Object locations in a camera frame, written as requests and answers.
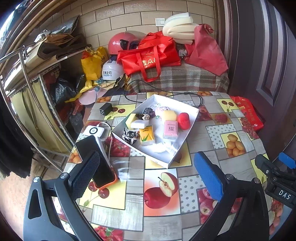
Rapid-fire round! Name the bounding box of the red plush apple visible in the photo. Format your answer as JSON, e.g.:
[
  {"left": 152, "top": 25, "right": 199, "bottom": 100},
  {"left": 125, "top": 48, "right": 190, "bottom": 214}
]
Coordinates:
[{"left": 177, "top": 113, "right": 191, "bottom": 130}]

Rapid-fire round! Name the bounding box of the pink tissue pack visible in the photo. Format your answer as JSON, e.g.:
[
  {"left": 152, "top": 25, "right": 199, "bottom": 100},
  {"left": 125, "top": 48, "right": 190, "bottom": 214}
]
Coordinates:
[{"left": 163, "top": 120, "right": 178, "bottom": 140}]

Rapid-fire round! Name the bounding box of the black white scrunchie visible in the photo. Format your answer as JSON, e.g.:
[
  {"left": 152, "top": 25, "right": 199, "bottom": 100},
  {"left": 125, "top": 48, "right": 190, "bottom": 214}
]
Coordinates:
[{"left": 122, "top": 128, "right": 139, "bottom": 145}]

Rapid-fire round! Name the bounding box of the yellow tissue pack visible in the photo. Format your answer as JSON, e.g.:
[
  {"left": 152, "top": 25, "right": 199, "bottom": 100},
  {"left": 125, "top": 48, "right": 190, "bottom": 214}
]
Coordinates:
[{"left": 138, "top": 126, "right": 156, "bottom": 146}]

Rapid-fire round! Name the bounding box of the white foam block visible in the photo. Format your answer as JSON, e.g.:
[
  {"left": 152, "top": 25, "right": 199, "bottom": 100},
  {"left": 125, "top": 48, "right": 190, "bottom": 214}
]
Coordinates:
[{"left": 130, "top": 120, "right": 149, "bottom": 129}]

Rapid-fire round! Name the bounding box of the dark purple scrunchie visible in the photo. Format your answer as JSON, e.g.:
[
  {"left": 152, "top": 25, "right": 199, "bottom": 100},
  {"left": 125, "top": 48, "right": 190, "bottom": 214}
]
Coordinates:
[{"left": 143, "top": 108, "right": 156, "bottom": 118}]

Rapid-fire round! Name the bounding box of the red gift bag on chair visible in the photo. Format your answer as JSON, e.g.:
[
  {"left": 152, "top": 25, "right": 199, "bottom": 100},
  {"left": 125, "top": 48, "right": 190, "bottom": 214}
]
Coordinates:
[{"left": 230, "top": 96, "right": 264, "bottom": 131}]

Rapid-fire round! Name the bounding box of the smartphone with orange case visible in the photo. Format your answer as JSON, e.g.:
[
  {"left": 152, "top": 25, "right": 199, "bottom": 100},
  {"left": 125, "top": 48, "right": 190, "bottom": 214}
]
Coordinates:
[{"left": 76, "top": 136, "right": 117, "bottom": 189}]

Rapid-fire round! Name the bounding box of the fruit pattern tablecloth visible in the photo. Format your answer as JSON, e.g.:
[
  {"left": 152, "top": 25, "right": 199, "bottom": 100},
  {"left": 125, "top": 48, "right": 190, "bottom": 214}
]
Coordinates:
[{"left": 52, "top": 90, "right": 293, "bottom": 241}]

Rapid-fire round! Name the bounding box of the white power bank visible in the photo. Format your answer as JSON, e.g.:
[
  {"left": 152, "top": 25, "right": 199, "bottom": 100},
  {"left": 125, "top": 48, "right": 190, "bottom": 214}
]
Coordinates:
[{"left": 83, "top": 125, "right": 105, "bottom": 138}]

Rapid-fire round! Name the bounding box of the black power adapter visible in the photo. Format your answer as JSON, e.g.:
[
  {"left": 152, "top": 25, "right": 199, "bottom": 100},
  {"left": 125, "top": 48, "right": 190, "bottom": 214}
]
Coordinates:
[{"left": 99, "top": 102, "right": 113, "bottom": 116}]

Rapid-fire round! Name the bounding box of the metal shelf rack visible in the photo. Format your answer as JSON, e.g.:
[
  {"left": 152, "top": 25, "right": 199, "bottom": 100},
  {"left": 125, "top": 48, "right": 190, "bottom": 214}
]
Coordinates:
[{"left": 1, "top": 44, "right": 84, "bottom": 172}]

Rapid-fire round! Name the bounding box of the plaid blanket covered furniture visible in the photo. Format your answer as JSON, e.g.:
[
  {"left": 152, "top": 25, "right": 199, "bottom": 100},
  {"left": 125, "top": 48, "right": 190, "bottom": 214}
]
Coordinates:
[{"left": 127, "top": 62, "right": 230, "bottom": 94}]

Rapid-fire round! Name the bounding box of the white foam tray box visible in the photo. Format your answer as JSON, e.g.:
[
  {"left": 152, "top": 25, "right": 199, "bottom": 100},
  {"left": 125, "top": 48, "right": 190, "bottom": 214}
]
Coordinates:
[{"left": 112, "top": 94, "right": 199, "bottom": 168}]

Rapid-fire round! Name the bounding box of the black plastic bag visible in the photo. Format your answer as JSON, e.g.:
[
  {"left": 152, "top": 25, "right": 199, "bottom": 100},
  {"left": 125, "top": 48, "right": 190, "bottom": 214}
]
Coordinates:
[{"left": 51, "top": 72, "right": 86, "bottom": 104}]

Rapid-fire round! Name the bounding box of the dull red nonwoven bag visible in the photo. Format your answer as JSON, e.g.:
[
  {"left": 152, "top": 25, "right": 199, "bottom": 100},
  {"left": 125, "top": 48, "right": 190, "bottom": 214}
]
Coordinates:
[{"left": 184, "top": 24, "right": 228, "bottom": 76}]

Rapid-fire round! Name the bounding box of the yellow plastic bag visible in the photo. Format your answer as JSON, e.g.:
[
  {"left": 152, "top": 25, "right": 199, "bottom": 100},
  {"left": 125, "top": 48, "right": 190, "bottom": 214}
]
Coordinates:
[{"left": 81, "top": 47, "right": 108, "bottom": 80}]

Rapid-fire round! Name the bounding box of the white helmet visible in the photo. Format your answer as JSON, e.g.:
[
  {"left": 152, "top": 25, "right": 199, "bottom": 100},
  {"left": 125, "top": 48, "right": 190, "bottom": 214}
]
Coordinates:
[{"left": 102, "top": 59, "right": 125, "bottom": 80}]

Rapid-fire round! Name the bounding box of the cream foam roll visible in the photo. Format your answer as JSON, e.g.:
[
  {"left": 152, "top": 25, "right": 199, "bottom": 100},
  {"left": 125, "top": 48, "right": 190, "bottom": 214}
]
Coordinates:
[{"left": 162, "top": 13, "right": 199, "bottom": 45}]

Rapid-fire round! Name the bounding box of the red helmet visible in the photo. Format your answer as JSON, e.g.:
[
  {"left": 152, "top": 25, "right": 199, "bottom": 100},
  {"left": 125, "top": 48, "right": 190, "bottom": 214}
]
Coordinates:
[{"left": 108, "top": 32, "right": 140, "bottom": 55}]

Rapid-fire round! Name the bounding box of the black cable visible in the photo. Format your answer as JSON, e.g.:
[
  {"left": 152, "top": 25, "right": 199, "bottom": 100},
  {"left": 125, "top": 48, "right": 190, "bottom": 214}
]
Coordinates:
[{"left": 124, "top": 79, "right": 204, "bottom": 108}]

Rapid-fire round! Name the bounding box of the red tote bag with handles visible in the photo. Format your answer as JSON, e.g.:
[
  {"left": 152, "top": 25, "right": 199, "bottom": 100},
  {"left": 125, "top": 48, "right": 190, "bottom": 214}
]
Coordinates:
[{"left": 116, "top": 31, "right": 181, "bottom": 82}]

